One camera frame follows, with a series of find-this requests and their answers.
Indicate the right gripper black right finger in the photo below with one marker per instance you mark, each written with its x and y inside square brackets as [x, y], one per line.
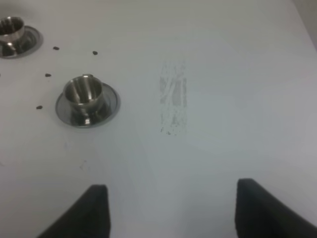
[258, 214]

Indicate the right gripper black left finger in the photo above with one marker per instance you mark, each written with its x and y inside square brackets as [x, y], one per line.
[88, 217]

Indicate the near stainless steel teacup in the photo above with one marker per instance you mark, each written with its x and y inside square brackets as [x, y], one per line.
[85, 96]

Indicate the stainless steel teacup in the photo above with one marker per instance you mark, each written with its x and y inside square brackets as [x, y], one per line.
[85, 96]
[12, 29]

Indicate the far stainless steel teacup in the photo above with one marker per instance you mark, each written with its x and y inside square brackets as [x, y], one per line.
[12, 29]

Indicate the near steel saucer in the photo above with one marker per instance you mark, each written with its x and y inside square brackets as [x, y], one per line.
[105, 114]

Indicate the steel saucer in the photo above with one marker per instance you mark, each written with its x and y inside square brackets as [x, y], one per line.
[105, 114]
[27, 44]

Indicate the far steel saucer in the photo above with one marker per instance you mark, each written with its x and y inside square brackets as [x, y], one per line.
[27, 44]

